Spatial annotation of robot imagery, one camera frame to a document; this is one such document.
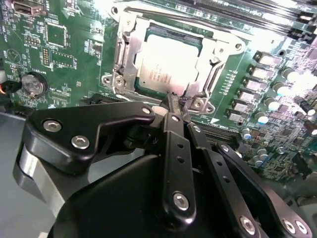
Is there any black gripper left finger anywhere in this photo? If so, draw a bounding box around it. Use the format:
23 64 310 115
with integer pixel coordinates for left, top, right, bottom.
11 92 198 226

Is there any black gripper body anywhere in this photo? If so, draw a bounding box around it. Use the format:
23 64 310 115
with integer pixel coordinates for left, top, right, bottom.
46 148 270 238

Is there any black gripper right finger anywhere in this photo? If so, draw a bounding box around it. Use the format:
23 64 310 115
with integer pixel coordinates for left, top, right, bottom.
181 98 314 238

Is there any silver CPU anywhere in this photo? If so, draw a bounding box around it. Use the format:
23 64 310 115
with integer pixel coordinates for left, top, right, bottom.
135 23 206 96

